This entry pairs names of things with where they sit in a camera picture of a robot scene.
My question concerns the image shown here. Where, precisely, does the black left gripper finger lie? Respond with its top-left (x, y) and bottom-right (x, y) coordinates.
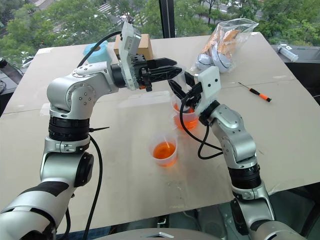
top-left (149, 65), bottom-right (183, 84)
top-left (146, 57), bottom-right (178, 69)

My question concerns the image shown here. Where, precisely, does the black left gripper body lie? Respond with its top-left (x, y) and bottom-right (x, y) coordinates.
top-left (129, 53), bottom-right (154, 93)

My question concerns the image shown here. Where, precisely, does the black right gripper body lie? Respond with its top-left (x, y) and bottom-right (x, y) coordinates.
top-left (181, 82), bottom-right (205, 110)

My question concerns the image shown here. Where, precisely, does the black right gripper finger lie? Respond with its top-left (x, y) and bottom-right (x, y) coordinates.
top-left (183, 71), bottom-right (197, 88)
top-left (167, 79), bottom-right (189, 101)

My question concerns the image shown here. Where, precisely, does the clear cup with red liquid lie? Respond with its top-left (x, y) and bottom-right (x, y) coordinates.
top-left (148, 133), bottom-right (179, 168)
top-left (170, 93), bottom-right (200, 131)

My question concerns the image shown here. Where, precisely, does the packaged clear syringe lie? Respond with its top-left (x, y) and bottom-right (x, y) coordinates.
top-left (276, 43), bottom-right (300, 63)

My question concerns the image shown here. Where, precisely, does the brown cardboard box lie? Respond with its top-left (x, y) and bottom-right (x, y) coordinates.
top-left (113, 33), bottom-right (154, 61)

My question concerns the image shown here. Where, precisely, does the blue tape roll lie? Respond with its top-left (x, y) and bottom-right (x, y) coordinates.
top-left (83, 39), bottom-right (113, 65)

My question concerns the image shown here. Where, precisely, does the clear plastic bag with items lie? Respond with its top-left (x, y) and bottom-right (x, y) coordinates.
top-left (190, 18), bottom-right (260, 75)

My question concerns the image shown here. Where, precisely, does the black orange screwdriver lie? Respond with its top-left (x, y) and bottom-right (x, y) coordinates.
top-left (237, 81), bottom-right (273, 104)

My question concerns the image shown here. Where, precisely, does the black side cabinet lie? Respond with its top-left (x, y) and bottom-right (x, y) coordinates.
top-left (271, 44), bottom-right (320, 106)

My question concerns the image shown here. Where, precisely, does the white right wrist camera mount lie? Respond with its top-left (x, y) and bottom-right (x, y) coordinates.
top-left (194, 65), bottom-right (221, 114)

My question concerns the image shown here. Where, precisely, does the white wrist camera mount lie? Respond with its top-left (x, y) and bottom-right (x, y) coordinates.
top-left (194, 65), bottom-right (221, 114)
top-left (117, 20), bottom-right (142, 91)

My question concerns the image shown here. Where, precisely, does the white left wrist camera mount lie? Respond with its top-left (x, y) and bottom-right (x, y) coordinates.
top-left (117, 20), bottom-right (142, 91)

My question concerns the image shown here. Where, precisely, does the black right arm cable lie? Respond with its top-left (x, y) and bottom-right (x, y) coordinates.
top-left (179, 98), bottom-right (224, 160)

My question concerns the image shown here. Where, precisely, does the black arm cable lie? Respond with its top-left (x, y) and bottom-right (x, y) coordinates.
top-left (56, 30), bottom-right (123, 236)
top-left (179, 98), bottom-right (224, 160)

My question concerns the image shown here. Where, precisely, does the black window frame post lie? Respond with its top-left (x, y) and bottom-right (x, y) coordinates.
top-left (159, 0), bottom-right (176, 40)

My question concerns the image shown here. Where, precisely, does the black cable tie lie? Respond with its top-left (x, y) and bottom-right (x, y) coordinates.
top-left (89, 126), bottom-right (111, 134)

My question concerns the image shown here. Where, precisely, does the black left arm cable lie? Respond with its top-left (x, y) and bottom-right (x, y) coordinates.
top-left (56, 30), bottom-right (123, 236)

